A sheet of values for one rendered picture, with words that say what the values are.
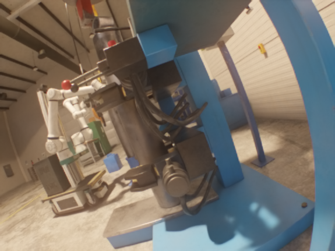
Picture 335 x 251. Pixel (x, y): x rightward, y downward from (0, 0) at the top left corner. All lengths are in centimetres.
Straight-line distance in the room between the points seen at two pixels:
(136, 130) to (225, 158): 61
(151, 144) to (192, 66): 57
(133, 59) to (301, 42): 43
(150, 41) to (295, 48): 39
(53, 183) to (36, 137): 1310
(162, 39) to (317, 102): 43
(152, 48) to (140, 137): 67
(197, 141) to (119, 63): 51
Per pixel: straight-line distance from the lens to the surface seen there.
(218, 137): 112
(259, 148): 165
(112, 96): 87
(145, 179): 90
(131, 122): 106
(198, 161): 84
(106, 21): 136
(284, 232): 85
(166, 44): 52
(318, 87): 26
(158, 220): 116
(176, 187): 67
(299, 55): 27
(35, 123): 1555
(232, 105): 328
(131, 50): 53
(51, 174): 249
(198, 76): 111
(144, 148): 107
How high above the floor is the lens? 76
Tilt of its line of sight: 4 degrees down
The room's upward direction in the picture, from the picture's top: 22 degrees counter-clockwise
